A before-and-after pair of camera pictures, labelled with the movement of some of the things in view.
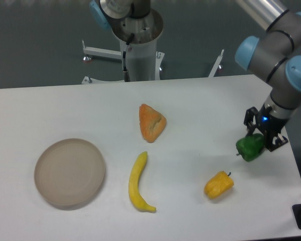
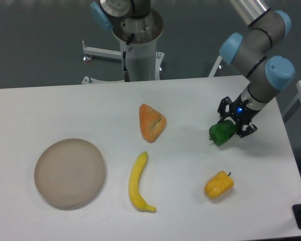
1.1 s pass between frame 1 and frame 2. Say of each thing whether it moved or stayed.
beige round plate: stayed
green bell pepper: moved
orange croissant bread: stayed
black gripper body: moved
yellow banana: stayed
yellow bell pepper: stayed
